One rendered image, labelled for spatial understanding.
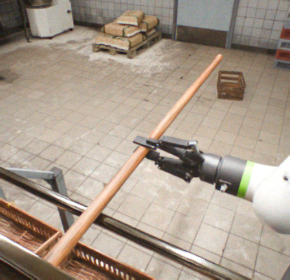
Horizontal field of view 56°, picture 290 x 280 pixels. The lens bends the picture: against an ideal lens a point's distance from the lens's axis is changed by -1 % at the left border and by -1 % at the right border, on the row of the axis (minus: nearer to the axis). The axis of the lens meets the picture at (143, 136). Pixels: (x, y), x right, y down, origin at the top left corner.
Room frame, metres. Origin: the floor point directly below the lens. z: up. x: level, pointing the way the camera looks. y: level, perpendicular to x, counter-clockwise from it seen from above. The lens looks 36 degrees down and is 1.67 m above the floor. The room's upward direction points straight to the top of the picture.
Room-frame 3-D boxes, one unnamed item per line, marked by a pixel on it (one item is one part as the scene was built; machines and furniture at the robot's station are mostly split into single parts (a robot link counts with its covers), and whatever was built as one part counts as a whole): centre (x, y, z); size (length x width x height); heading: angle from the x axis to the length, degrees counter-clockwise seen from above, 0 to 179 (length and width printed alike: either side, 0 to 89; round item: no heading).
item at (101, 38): (4.95, 0.57, 0.22); 0.62 x 0.36 x 0.15; 158
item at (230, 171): (0.49, -0.21, 1.19); 0.12 x 0.06 x 0.09; 153
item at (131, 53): (5.13, 0.27, 0.07); 1.20 x 0.80 x 0.14; 153
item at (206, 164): (0.53, -0.15, 1.19); 0.09 x 0.07 x 0.08; 63
